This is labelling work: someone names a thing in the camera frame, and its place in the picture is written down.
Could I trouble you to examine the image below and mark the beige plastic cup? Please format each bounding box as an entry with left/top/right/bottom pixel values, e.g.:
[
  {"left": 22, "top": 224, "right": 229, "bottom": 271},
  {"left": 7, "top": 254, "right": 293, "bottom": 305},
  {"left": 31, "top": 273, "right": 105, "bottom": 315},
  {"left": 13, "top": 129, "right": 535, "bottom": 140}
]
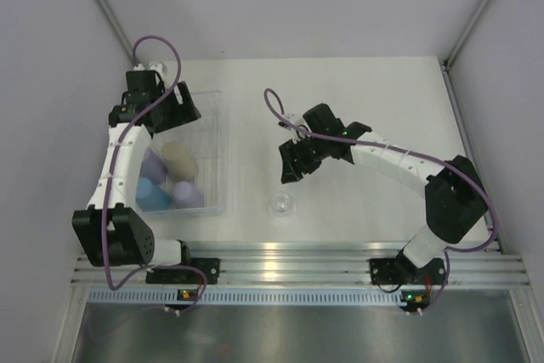
[{"left": 161, "top": 140, "right": 199, "bottom": 182}]

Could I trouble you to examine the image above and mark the blue plastic cup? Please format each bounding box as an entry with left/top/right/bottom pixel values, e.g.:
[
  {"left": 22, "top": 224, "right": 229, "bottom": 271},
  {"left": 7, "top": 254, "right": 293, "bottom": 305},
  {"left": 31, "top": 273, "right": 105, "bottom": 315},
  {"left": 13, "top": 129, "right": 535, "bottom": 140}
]
[{"left": 135, "top": 178, "right": 172, "bottom": 212}]

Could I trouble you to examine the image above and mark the lilac plastic cup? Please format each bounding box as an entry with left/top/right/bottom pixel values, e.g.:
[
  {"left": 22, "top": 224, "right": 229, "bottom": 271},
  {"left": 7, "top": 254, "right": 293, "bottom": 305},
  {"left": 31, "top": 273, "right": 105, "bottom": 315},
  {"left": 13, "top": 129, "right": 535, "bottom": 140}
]
[
  {"left": 173, "top": 181, "right": 205, "bottom": 208},
  {"left": 139, "top": 148, "right": 167, "bottom": 184}
]

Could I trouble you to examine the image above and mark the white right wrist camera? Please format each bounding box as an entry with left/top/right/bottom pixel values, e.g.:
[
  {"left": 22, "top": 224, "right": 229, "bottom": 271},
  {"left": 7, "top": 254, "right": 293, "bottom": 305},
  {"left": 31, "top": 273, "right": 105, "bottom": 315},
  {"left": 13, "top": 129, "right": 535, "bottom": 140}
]
[{"left": 278, "top": 113, "right": 305, "bottom": 129}]

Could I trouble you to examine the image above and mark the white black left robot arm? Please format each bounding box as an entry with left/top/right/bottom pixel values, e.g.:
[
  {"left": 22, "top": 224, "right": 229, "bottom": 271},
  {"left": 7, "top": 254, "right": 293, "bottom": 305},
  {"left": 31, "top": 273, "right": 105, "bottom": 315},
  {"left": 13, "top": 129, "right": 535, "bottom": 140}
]
[{"left": 71, "top": 63, "right": 201, "bottom": 283}]

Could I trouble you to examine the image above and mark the perforated blue cable duct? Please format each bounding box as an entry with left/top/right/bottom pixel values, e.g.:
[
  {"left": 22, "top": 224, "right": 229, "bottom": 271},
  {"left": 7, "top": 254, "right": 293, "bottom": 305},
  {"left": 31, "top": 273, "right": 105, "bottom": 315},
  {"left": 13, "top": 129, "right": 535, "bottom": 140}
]
[{"left": 88, "top": 287, "right": 427, "bottom": 307}]

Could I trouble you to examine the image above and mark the aluminium frame rail right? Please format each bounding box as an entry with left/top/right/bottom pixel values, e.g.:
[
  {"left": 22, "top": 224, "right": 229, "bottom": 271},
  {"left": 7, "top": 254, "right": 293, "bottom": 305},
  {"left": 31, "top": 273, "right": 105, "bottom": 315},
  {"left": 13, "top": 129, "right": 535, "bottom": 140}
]
[{"left": 441, "top": 0, "right": 494, "bottom": 72}]

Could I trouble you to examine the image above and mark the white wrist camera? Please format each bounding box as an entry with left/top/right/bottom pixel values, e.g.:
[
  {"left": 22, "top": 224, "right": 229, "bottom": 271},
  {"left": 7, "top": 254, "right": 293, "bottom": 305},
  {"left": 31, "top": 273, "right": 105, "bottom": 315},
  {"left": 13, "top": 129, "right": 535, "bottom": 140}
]
[
  {"left": 278, "top": 113, "right": 305, "bottom": 129},
  {"left": 133, "top": 61, "right": 167, "bottom": 81}
]

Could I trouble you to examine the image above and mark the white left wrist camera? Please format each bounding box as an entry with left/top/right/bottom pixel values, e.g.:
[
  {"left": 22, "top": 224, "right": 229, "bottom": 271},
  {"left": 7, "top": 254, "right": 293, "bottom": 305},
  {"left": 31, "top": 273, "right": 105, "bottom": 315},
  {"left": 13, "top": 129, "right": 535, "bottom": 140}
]
[{"left": 133, "top": 61, "right": 167, "bottom": 81}]

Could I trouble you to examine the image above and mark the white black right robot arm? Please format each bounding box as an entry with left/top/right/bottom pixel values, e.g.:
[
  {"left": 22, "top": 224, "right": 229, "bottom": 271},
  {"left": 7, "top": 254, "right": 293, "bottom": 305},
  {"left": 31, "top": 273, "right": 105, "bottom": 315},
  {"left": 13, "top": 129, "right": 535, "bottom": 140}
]
[{"left": 279, "top": 104, "right": 488, "bottom": 285}]

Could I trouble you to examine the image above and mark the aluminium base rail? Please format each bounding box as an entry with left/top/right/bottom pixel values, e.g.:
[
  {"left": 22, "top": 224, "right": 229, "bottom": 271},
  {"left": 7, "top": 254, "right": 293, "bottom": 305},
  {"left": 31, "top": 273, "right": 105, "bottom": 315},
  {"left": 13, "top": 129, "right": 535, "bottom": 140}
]
[{"left": 70, "top": 240, "right": 530, "bottom": 292}]

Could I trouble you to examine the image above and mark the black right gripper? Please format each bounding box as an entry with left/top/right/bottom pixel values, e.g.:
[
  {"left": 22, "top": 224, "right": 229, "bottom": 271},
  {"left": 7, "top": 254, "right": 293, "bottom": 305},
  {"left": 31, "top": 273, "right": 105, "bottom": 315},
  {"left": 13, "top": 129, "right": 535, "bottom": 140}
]
[{"left": 280, "top": 133, "right": 329, "bottom": 184}]

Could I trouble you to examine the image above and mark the white wire dish rack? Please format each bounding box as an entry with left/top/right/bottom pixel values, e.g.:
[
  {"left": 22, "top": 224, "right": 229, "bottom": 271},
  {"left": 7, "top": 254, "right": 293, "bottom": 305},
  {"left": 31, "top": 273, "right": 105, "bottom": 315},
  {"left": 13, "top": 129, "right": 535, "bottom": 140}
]
[{"left": 136, "top": 90, "right": 227, "bottom": 220}]

